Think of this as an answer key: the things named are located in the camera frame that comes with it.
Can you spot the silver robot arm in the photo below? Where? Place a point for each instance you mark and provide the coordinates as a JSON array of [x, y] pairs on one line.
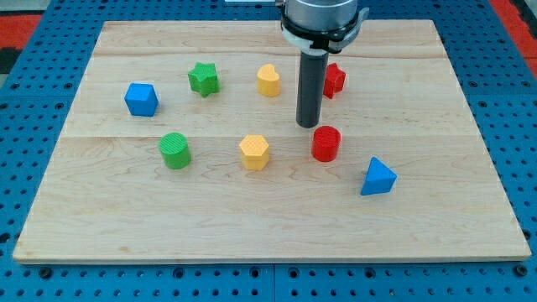
[[318, 28]]

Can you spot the blue cube block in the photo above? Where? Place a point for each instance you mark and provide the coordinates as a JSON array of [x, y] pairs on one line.
[[141, 99]]

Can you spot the wooden board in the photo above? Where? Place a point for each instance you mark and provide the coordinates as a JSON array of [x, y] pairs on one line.
[[108, 198]]

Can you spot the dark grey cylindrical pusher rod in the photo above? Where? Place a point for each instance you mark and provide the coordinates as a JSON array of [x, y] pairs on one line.
[[312, 76]]

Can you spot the yellow heart block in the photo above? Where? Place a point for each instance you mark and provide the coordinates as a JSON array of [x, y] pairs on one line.
[[268, 80]]

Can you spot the yellow hexagon block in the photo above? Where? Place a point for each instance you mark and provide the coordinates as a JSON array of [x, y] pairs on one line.
[[254, 152]]

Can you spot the green cylinder block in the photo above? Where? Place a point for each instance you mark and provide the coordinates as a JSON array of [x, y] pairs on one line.
[[175, 151]]

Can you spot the red star block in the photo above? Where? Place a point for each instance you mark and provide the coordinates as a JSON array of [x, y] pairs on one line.
[[334, 80]]

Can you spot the green star block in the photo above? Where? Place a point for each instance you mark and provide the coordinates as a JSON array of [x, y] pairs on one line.
[[203, 79]]

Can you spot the blue triangle block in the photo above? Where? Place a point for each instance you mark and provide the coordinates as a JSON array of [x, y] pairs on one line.
[[379, 178]]

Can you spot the red cylinder block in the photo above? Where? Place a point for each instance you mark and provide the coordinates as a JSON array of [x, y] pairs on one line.
[[325, 144]]

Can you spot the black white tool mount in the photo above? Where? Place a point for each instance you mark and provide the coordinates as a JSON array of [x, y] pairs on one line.
[[333, 41]]

